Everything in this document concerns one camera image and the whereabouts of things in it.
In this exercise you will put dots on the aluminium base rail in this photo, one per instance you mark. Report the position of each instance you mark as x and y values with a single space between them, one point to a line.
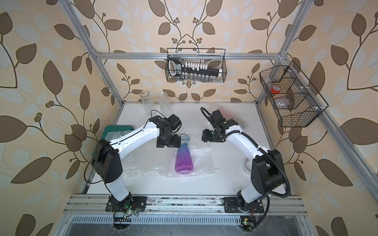
159 209

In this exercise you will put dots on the right wire basket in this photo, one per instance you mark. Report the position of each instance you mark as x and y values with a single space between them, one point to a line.
299 103

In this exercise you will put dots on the red tape roll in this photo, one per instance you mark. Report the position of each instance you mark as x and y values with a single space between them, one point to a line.
275 90

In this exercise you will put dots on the pink vase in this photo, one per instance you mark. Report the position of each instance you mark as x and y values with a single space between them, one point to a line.
227 114

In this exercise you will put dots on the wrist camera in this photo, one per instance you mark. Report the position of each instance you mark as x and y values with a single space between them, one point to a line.
175 123
219 122

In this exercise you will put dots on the clear ribbed glass vase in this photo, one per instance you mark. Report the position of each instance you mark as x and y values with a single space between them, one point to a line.
165 107

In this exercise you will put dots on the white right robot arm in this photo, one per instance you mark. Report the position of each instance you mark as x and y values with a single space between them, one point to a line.
267 174

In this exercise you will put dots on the back wire basket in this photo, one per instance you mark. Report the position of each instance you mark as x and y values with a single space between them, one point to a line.
214 57

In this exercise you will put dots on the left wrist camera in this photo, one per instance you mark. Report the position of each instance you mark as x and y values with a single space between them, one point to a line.
175 123

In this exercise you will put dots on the white tape roll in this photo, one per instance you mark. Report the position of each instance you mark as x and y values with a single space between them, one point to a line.
247 166

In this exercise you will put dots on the wire basket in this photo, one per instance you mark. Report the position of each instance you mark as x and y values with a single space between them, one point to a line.
214 57
299 103

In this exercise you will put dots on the clear bubble wrap sheet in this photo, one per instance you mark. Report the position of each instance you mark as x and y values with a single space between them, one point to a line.
147 160

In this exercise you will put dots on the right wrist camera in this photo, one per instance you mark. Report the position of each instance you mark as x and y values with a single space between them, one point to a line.
219 122

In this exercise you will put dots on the black socket set holder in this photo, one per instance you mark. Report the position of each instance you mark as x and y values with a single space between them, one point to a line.
177 67

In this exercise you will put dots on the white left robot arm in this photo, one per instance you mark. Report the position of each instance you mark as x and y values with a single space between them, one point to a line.
153 128

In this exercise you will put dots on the green tool case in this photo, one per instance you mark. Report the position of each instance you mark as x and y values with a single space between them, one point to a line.
112 132

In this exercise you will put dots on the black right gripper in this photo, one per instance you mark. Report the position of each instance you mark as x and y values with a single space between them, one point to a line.
206 136

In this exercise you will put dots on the purple vase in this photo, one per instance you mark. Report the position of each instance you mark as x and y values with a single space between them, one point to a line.
184 162

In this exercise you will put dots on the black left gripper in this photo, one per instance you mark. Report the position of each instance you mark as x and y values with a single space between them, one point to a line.
176 143

